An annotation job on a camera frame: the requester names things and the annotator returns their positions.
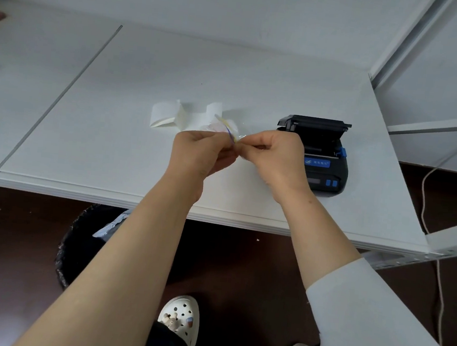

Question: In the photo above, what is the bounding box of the person's right hand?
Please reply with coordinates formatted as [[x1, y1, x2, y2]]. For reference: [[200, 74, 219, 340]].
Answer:
[[232, 126, 318, 207]]

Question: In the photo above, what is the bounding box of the person's left hand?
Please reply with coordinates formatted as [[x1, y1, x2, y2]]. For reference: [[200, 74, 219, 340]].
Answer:
[[163, 127, 242, 204]]

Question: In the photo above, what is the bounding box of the black portable printer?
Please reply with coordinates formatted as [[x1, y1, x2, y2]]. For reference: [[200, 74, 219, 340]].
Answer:
[[270, 112, 354, 199]]

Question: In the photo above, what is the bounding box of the clear plastic zip bag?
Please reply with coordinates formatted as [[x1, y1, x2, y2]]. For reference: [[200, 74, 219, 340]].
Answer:
[[199, 111, 259, 164]]

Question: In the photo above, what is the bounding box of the curled white paper strip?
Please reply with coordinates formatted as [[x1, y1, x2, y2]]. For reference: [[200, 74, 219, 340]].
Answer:
[[148, 95, 224, 135]]

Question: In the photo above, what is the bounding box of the person's left forearm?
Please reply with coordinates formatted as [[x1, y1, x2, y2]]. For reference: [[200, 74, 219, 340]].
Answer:
[[12, 159, 207, 346]]

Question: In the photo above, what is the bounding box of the person's right forearm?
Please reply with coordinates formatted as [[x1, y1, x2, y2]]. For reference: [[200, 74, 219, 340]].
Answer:
[[262, 185, 457, 346]]

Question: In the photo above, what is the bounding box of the person's left white clog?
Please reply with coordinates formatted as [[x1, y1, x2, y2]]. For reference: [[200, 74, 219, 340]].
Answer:
[[154, 292, 203, 346]]

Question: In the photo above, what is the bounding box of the grey plastic mailer bag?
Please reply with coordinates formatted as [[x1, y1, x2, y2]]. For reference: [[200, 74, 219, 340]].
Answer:
[[92, 205, 131, 244]]

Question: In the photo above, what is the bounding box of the trash bin with black liner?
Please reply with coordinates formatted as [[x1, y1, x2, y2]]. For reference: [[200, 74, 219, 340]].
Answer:
[[52, 200, 129, 295]]

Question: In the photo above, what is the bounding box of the white metal shelf frame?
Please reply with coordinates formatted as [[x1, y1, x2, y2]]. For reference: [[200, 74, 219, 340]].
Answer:
[[350, 0, 457, 278]]

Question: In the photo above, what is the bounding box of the white cable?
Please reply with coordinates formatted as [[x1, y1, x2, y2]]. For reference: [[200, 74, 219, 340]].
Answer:
[[406, 157, 457, 346]]

